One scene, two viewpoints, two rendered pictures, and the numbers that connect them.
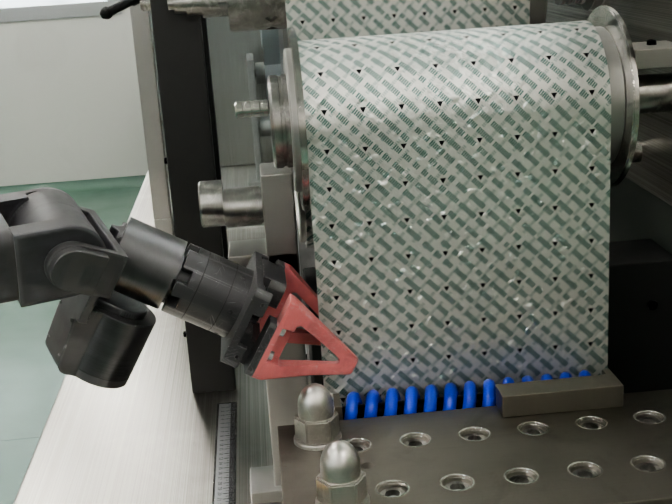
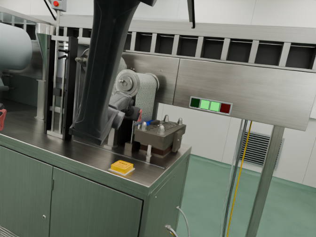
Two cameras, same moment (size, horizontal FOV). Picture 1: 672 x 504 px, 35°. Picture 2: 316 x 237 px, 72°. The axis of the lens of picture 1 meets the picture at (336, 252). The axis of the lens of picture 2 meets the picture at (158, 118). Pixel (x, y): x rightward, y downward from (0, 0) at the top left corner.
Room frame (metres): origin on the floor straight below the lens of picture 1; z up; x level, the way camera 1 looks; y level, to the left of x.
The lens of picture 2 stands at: (0.19, 0.98, 1.31)
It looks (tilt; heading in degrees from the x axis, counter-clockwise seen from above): 11 degrees down; 295
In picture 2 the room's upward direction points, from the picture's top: 8 degrees clockwise
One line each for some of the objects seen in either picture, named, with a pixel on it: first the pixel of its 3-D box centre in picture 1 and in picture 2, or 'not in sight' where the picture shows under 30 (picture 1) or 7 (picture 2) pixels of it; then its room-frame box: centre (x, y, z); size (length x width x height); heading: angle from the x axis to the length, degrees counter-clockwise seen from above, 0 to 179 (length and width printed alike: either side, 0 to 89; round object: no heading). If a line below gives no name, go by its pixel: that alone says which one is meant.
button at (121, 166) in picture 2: not in sight; (122, 166); (0.68, 0.25, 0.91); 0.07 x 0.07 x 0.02; 4
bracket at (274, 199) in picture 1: (267, 336); (113, 120); (0.88, 0.07, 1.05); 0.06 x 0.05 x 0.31; 94
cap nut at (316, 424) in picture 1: (315, 412); (143, 125); (0.72, 0.02, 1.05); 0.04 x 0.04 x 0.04
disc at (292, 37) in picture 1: (298, 120); (127, 83); (0.85, 0.02, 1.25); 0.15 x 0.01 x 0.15; 4
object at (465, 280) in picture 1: (464, 291); (144, 109); (0.80, -0.10, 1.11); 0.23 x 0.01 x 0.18; 94
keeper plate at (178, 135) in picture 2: not in sight; (177, 140); (0.59, -0.17, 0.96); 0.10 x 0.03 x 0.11; 94
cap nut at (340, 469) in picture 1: (340, 472); (161, 129); (0.63, 0.01, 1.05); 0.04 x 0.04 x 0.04
